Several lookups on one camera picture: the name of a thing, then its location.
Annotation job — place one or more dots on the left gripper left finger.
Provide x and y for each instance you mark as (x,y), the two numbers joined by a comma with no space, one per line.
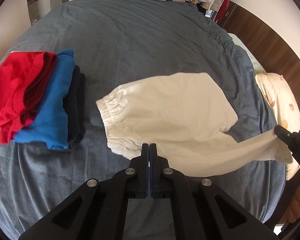
(97,209)

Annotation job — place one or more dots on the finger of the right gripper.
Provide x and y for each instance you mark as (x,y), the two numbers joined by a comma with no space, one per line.
(289,138)

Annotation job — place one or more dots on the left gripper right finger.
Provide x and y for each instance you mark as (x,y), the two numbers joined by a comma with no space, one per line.
(200,209)

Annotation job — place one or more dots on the cream white shorts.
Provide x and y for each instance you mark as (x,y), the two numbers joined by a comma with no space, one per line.
(188,117)

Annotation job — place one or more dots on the person's right hand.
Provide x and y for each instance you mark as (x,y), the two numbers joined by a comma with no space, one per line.
(292,212)

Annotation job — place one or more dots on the cream patterned pillow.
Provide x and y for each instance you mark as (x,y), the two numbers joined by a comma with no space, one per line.
(282,102)

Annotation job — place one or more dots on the pale green pillow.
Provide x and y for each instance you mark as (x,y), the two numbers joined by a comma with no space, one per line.
(258,69)

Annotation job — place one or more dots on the wooden headboard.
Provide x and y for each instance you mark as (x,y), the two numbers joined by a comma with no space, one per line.
(268,47)

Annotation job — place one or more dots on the black folded garment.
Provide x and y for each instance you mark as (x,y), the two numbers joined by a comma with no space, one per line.
(80,104)

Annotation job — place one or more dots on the blue folded garment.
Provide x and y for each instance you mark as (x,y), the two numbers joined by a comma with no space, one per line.
(51,123)

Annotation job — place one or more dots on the navy folded garment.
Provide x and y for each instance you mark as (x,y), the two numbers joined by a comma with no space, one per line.
(71,108)

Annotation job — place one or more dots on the red folded garment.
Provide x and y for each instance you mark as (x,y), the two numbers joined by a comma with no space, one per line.
(23,80)

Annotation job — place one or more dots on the grey-blue duvet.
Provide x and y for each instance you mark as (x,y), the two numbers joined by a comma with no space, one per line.
(116,42)

